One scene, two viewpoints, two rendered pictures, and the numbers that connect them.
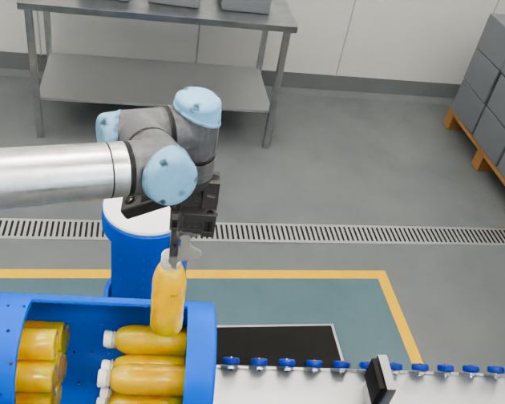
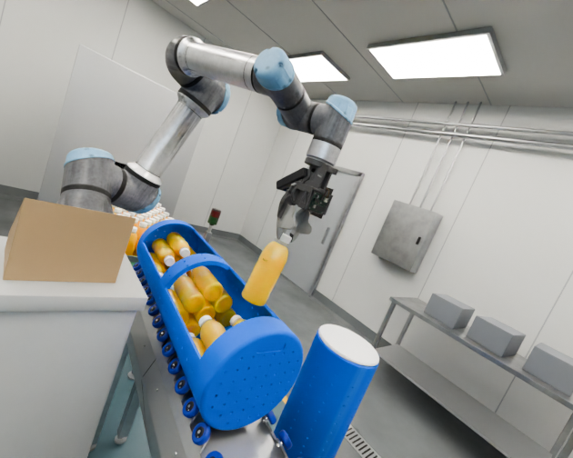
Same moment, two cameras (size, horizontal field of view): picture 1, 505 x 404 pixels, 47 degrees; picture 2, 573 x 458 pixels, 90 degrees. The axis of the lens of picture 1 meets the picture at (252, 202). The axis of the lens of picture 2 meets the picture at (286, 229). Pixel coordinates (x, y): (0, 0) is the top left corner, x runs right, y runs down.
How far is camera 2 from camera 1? 0.96 m
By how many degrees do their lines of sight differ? 63
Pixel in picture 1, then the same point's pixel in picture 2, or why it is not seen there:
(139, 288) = (304, 393)
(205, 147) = (327, 124)
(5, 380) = (177, 270)
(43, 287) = not seen: hidden behind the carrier
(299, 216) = not seen: outside the picture
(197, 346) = (252, 324)
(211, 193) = (320, 173)
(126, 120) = not seen: hidden behind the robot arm
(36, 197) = (216, 60)
